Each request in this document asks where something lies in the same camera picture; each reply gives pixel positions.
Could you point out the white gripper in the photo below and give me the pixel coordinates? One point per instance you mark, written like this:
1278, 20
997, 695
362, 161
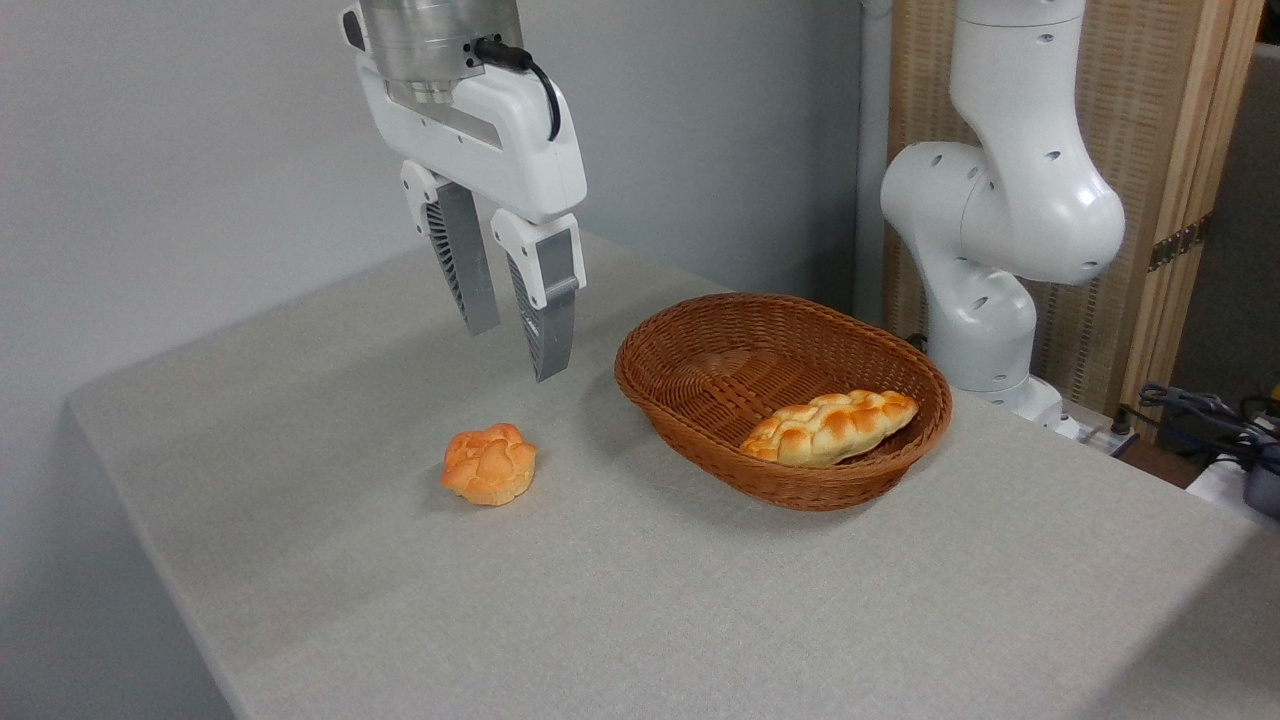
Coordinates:
500, 140

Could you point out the braided bread loaf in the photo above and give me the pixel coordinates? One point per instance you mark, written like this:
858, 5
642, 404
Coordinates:
830, 428

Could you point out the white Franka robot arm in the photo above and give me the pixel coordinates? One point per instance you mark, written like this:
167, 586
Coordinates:
1010, 200

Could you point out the round orange bread roll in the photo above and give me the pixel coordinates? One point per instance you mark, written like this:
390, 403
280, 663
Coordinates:
490, 465

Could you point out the brown wicker oval basket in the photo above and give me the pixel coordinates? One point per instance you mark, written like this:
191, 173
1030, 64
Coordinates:
700, 350

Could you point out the grey fabric table cover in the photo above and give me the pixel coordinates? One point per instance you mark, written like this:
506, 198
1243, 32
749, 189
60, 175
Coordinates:
700, 600

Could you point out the wooden folding screen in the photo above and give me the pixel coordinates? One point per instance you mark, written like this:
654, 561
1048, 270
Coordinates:
1150, 100

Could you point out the metal screen hinge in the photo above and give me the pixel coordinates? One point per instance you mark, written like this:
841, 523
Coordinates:
1180, 243

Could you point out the white cloth with grey object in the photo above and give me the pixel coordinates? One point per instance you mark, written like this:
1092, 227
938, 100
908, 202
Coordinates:
1240, 490

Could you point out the silver wrist mount cylinder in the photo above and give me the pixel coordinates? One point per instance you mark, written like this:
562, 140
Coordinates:
420, 35

